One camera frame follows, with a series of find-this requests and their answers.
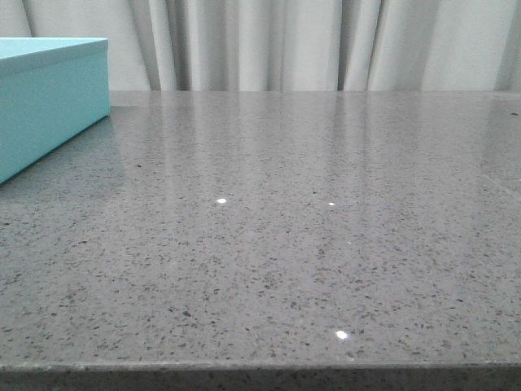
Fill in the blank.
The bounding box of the light blue box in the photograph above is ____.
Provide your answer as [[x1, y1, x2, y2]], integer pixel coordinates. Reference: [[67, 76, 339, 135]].
[[1, 37, 110, 181]]

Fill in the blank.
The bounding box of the white pleated curtain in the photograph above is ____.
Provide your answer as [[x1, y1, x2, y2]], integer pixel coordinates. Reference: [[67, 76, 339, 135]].
[[1, 1, 520, 91]]

